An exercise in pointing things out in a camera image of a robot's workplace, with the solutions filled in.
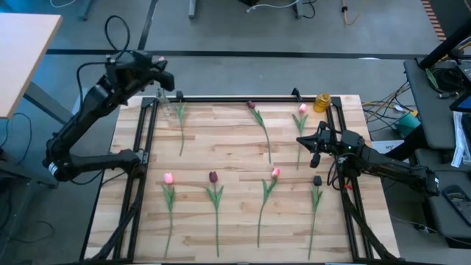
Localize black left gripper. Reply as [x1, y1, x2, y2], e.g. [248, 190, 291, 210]
[105, 50, 176, 93]

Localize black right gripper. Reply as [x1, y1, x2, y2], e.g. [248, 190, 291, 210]
[296, 121, 343, 169]

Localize black artificial tulip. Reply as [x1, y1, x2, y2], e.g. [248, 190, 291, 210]
[173, 90, 188, 158]
[307, 175, 324, 261]

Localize dark red artificial tulip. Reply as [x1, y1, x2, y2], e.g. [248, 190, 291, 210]
[205, 171, 224, 258]
[246, 100, 273, 165]

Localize clear glass vase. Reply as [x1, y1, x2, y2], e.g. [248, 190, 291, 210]
[156, 88, 172, 117]

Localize yellow glass vase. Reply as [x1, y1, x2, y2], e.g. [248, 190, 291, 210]
[313, 93, 332, 113]

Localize white box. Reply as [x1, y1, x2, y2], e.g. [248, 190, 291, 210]
[370, 139, 406, 155]

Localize teal cup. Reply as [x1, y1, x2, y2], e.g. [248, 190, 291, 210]
[395, 112, 422, 138]

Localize loose green leaf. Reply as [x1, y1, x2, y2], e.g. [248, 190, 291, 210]
[425, 68, 439, 90]

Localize light wooden desk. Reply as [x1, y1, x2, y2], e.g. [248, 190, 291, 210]
[0, 13, 91, 128]

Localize white papers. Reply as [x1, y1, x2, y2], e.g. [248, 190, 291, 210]
[451, 110, 471, 169]

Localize black remote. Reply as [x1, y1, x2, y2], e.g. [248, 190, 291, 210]
[442, 184, 471, 213]

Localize tablet with blue screen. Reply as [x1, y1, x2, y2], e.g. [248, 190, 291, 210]
[449, 91, 471, 113]

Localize black pole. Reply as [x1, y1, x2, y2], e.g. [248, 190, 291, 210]
[419, 21, 471, 70]

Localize black mat with orange edge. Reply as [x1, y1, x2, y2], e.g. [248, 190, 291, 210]
[421, 0, 471, 42]

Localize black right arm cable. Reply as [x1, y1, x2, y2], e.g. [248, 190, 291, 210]
[326, 156, 349, 191]

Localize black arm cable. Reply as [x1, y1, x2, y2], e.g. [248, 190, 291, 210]
[326, 156, 349, 191]
[104, 14, 132, 62]

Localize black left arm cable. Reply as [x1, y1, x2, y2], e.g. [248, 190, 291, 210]
[104, 14, 132, 62]

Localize black aluminium table frame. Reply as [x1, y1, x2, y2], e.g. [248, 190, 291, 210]
[79, 94, 400, 264]

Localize mixed cable bundle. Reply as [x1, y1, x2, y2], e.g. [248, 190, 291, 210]
[362, 80, 419, 123]

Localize grey desk frame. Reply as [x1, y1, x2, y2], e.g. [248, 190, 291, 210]
[79, 0, 95, 21]

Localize white cable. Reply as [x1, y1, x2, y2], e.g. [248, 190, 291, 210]
[245, 0, 301, 14]

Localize yellow extension cable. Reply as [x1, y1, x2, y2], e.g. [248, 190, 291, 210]
[341, 0, 360, 27]

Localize black floor cable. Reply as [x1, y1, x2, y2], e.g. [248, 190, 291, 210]
[0, 112, 33, 166]

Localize coiled black cable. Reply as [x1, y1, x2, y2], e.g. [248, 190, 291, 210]
[432, 66, 461, 95]

